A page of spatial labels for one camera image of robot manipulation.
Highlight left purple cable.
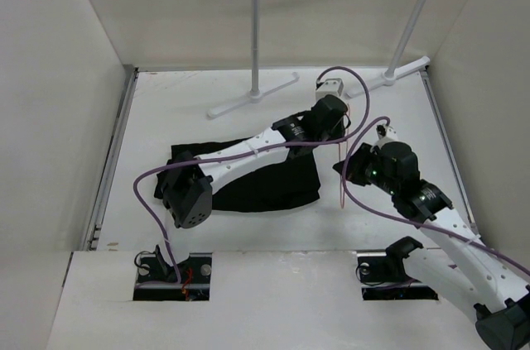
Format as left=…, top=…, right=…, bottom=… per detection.
left=132, top=67, right=372, bottom=285

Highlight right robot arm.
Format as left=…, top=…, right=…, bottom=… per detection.
left=333, top=141, right=529, bottom=349

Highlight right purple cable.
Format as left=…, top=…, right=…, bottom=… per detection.
left=340, top=116, right=530, bottom=279

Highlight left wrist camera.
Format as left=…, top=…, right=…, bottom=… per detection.
left=315, top=78, right=345, bottom=101

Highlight white clothes rack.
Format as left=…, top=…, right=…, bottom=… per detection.
left=206, top=0, right=450, bottom=120

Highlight black trousers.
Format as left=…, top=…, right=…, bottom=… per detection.
left=153, top=137, right=323, bottom=213

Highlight purple cable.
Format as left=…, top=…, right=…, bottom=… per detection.
left=340, top=116, right=530, bottom=279
left=132, top=67, right=372, bottom=285

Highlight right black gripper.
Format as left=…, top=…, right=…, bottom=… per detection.
left=333, top=142, right=399, bottom=196

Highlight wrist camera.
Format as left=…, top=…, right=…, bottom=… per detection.
left=374, top=124, right=399, bottom=148
left=315, top=78, right=345, bottom=101

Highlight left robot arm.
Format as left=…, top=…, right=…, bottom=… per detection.
left=155, top=95, right=348, bottom=231

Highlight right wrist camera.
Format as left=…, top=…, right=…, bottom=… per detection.
left=374, top=124, right=399, bottom=148

